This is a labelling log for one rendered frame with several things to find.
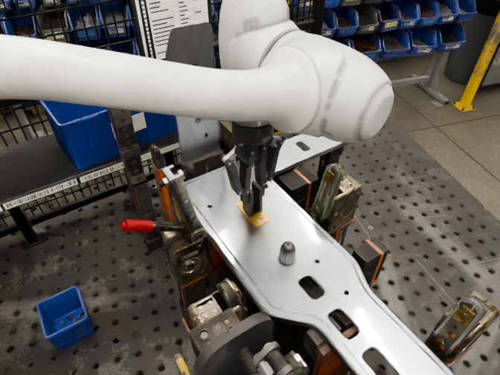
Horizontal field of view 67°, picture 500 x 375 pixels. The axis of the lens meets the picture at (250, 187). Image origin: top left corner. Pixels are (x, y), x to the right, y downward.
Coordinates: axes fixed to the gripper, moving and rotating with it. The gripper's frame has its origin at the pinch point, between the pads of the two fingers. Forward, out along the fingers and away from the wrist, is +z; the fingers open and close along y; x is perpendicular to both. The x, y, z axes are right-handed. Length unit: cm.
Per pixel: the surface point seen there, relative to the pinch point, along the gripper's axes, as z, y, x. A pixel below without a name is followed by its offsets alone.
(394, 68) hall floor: 107, 271, 165
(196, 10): -20, 17, 54
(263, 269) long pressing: 6.4, -5.5, -12.3
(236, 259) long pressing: 6.4, -8.5, -7.3
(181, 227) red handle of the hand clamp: -2.1, -16.6, -0.8
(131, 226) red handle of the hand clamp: -7.8, -25.2, -1.0
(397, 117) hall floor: 107, 205, 104
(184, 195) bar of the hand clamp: -10.6, -15.2, -1.8
